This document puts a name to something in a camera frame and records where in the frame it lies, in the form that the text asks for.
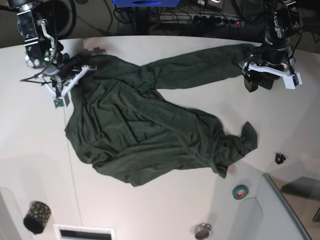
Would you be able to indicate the white power strip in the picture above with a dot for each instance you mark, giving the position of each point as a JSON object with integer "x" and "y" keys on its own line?
{"x": 215, "y": 19}

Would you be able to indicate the blue box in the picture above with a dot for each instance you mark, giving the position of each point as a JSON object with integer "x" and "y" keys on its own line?
{"x": 145, "y": 3}

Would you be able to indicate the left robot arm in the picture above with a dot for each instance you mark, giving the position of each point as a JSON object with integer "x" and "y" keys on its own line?
{"x": 281, "y": 21}

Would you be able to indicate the round metal tin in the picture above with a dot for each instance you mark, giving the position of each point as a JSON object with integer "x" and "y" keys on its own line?
{"x": 202, "y": 231}

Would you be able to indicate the black gold dotted cup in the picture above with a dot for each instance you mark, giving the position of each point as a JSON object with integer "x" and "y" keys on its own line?
{"x": 37, "y": 217}

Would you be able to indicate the green tape roll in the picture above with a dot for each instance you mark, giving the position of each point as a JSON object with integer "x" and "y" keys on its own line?
{"x": 240, "y": 192}

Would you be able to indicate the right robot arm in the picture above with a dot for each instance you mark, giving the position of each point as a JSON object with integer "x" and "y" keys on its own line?
{"x": 43, "y": 24}

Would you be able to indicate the dark green t-shirt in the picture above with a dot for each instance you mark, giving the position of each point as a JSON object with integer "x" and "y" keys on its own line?
{"x": 124, "y": 129}

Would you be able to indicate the black round stand base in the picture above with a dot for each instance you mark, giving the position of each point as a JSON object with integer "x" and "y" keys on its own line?
{"x": 64, "y": 17}

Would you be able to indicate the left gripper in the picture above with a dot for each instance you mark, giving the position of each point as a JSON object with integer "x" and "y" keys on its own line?
{"x": 272, "y": 54}

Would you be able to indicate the white slotted tray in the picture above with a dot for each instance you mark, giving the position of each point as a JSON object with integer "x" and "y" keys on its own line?
{"x": 71, "y": 232}

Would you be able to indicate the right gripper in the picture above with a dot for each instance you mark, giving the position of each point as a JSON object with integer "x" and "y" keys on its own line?
{"x": 67, "y": 67}

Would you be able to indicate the small black clip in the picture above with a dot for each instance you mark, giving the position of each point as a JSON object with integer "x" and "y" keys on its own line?
{"x": 280, "y": 158}

